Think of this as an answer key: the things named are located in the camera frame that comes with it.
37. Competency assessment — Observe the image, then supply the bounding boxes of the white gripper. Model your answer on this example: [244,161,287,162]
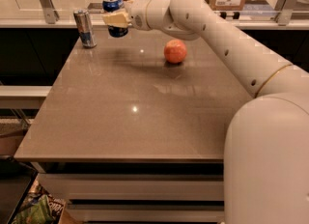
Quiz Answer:
[102,0,154,31]

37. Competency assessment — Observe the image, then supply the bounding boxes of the blue pepsi can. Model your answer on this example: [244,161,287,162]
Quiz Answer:
[102,0,128,38]

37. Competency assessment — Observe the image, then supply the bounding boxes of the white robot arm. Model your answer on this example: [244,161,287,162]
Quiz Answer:
[102,0,309,224]

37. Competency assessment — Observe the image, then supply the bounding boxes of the silver redbull can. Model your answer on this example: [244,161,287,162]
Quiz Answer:
[73,10,97,48]

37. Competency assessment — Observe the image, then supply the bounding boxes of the orange round fruit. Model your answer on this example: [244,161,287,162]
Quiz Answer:
[164,40,187,64]

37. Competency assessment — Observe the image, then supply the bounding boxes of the upper white drawer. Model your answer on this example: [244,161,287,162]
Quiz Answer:
[39,174,224,201]

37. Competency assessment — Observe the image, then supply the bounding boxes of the white drawer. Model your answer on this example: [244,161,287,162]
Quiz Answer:
[39,174,224,201]
[67,205,225,223]

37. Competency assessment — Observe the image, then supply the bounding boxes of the lower white drawer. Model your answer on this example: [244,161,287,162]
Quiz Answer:
[67,205,225,223]

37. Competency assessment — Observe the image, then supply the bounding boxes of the green snack bag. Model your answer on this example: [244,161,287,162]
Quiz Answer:
[12,195,65,224]

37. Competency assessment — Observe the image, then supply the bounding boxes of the left metal glass bracket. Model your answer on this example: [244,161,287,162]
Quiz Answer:
[39,0,59,24]

